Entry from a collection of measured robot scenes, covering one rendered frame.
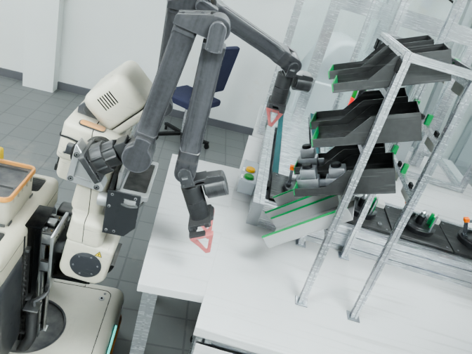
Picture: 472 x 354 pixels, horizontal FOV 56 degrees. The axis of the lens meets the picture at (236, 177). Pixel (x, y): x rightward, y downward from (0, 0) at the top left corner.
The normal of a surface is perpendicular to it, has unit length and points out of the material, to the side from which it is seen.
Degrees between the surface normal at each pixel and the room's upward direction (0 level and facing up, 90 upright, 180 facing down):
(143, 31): 90
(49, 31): 90
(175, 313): 0
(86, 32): 90
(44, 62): 90
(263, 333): 0
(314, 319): 0
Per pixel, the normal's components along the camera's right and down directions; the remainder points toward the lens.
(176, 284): 0.25, -0.86
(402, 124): -0.29, 0.37
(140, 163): 0.01, 0.47
